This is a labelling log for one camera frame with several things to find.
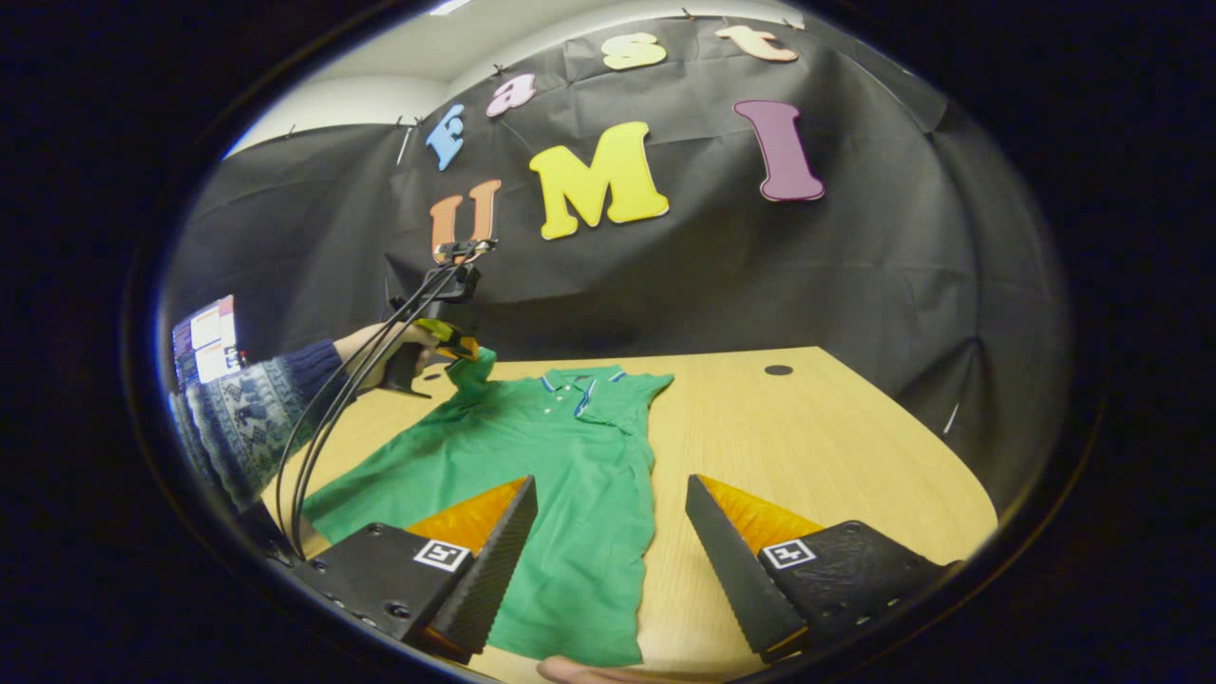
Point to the computer monitor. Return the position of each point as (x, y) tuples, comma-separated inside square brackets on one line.
[(209, 342)]

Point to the black backdrop cloth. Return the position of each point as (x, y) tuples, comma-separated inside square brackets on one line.
[(807, 285)]

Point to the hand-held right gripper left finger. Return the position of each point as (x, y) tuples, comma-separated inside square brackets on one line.
[(494, 579)]

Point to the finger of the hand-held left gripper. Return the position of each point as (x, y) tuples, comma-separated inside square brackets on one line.
[(451, 337)]

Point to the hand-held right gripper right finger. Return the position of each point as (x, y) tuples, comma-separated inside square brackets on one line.
[(731, 575)]

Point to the green T-shirt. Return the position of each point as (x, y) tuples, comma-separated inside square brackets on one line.
[(560, 456)]

